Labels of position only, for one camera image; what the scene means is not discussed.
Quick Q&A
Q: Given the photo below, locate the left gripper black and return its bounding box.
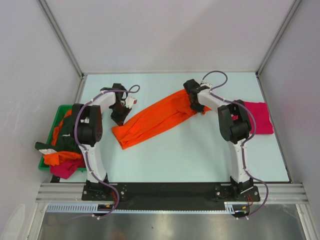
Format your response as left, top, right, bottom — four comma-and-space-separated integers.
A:
110, 102, 132, 128

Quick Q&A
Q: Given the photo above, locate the orange t shirt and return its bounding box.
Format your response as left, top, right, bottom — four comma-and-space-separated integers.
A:
111, 89, 196, 150
43, 109, 83, 166

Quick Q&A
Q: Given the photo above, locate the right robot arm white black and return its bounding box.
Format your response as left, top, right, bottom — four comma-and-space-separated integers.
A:
183, 79, 254, 201

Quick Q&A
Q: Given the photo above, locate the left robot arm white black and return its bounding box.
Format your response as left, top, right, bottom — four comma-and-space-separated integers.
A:
71, 83, 135, 201

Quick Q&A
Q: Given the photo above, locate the dark green t shirt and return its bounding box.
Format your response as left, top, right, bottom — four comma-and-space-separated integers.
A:
34, 115, 81, 155

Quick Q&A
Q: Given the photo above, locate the magenta t shirt in bin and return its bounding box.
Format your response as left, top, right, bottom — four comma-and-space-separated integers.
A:
49, 159, 86, 180

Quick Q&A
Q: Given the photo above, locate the folded magenta t shirt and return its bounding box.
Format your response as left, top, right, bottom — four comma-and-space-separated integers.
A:
243, 101, 274, 135

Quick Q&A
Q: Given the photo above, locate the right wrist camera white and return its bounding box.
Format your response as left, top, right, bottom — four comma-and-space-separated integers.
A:
200, 82, 212, 89

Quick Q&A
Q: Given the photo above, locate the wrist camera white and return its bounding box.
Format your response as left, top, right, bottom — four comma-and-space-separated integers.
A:
124, 96, 137, 109
200, 82, 212, 89

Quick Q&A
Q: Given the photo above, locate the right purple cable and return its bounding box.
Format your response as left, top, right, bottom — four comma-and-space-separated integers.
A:
200, 70, 270, 221

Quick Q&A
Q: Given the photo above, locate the purple cable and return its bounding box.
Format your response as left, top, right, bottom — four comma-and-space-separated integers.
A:
74, 84, 141, 222
200, 70, 270, 221

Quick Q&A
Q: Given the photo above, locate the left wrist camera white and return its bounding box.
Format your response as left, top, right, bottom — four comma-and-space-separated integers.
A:
124, 96, 137, 109

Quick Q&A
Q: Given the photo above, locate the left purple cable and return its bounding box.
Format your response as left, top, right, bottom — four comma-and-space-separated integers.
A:
74, 84, 141, 222

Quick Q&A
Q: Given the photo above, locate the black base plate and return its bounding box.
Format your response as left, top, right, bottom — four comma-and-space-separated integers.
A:
81, 181, 261, 211

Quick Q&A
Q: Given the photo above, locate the grey slotted cable duct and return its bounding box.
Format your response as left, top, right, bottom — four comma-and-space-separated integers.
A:
46, 203, 246, 214

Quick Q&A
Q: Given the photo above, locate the aluminium frame rail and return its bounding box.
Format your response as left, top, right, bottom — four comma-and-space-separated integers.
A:
35, 182, 309, 204

